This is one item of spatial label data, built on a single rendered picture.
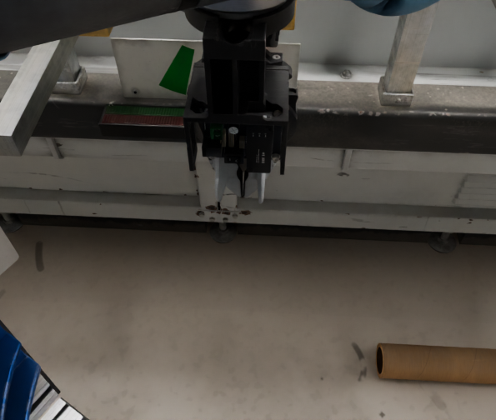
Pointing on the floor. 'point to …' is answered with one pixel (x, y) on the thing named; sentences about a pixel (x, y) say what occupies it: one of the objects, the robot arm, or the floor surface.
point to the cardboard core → (446, 363)
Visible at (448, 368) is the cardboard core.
